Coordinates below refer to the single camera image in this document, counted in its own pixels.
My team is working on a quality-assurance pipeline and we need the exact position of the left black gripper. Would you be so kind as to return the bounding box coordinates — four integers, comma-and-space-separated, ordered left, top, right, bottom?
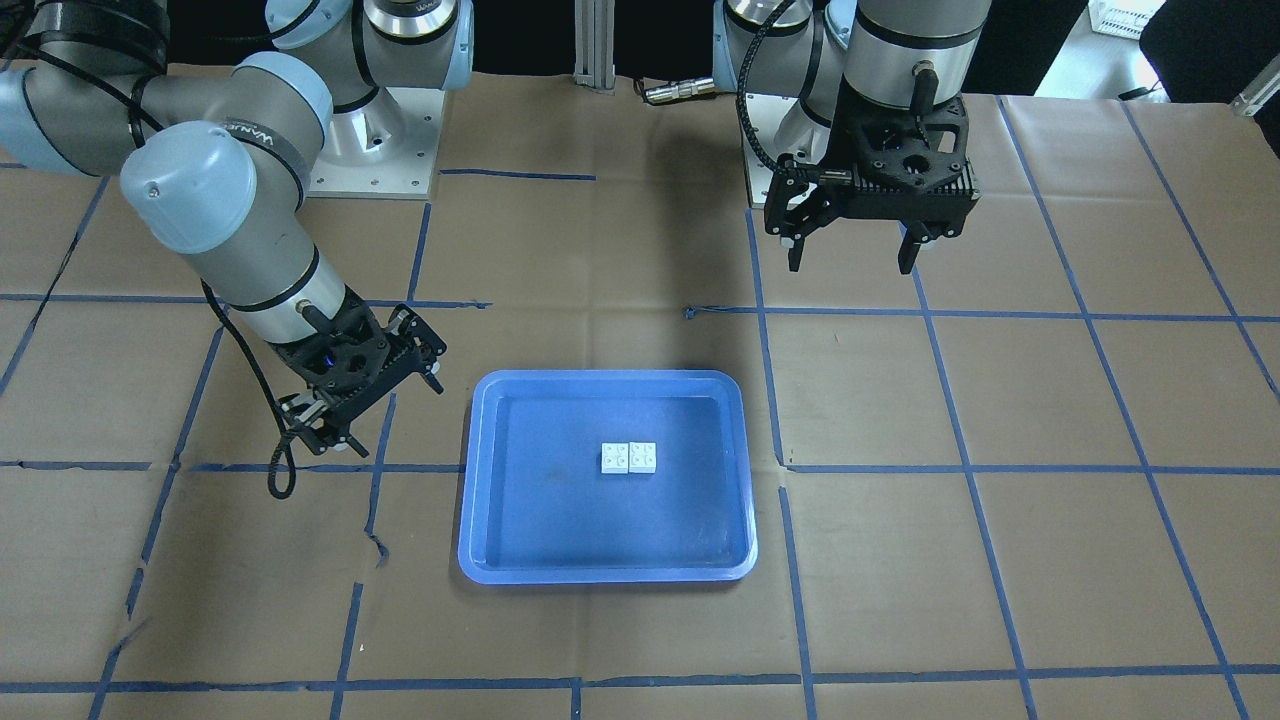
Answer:
785, 85, 980, 275

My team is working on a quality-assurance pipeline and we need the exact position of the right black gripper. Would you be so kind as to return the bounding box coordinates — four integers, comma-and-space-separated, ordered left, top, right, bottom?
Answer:
273, 290, 445, 457

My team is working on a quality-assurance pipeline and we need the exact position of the white block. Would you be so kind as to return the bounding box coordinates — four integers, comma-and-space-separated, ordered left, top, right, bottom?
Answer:
600, 442, 630, 475
628, 442, 657, 474

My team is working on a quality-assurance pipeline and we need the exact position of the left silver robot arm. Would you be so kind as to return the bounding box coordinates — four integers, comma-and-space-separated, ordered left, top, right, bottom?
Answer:
712, 1, 989, 274

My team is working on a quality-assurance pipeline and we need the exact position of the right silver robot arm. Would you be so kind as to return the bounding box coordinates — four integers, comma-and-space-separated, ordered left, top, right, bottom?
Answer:
3, 1, 474, 454

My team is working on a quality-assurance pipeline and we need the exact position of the blue plastic tray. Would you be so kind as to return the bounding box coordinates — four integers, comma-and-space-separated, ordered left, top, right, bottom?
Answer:
457, 369, 759, 585

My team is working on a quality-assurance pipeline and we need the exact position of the brown paper table cover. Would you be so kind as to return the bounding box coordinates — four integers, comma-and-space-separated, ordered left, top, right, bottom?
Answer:
1, 76, 1279, 719

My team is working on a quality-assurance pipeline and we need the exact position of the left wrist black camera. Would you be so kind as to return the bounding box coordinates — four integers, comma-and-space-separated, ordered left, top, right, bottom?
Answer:
764, 152, 856, 249

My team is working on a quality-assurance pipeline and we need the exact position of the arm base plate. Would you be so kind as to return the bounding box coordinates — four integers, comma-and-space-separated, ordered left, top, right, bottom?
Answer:
742, 94, 829, 210
307, 87, 448, 201

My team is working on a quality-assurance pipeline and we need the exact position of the aluminium frame post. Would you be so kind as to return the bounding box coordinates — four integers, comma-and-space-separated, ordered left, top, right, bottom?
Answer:
573, 0, 616, 94

